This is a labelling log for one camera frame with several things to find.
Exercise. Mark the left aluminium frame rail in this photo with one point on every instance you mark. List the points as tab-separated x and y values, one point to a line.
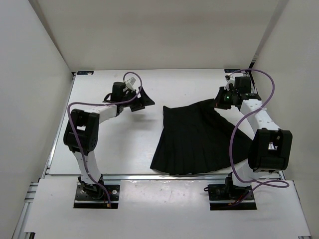
19	232

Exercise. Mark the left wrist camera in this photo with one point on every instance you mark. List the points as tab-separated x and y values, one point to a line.
120	93

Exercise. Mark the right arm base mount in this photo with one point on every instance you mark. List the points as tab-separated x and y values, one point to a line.
227	196

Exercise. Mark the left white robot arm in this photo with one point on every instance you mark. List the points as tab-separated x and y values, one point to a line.
81	134

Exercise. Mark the black pleated skirt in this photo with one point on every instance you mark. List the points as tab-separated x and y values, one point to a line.
194	140

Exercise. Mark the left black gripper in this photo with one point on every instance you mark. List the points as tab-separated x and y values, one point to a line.
142	102

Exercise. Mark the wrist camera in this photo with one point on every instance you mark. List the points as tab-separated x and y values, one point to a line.
240	86
120	93

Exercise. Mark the blue corner label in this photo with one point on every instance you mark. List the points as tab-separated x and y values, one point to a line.
85	72
229	71

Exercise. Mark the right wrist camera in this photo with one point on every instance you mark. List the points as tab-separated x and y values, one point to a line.
240	86

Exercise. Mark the front aluminium rail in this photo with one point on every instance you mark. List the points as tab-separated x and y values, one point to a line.
115	177

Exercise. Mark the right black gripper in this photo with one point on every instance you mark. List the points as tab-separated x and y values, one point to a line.
218	102

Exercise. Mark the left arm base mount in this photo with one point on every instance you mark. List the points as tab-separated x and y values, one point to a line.
94	197

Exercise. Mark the right blue corner label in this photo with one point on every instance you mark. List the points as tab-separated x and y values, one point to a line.
229	71

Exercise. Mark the left blue corner label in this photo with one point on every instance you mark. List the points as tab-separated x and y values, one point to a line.
85	72

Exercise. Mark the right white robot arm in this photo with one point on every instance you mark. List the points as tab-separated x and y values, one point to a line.
237	173

